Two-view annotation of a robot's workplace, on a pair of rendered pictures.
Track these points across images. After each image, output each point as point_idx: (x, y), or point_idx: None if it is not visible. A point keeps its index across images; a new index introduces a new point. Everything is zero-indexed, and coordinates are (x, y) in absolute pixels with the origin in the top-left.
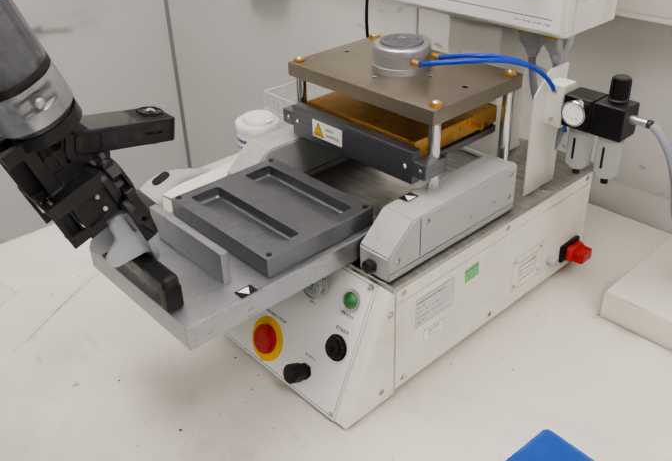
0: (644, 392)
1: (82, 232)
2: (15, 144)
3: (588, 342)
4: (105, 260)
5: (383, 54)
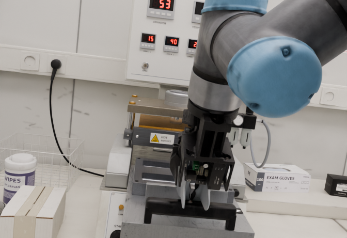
0: (284, 228)
1: (226, 178)
2: (226, 115)
3: (250, 220)
4: (148, 224)
5: (182, 96)
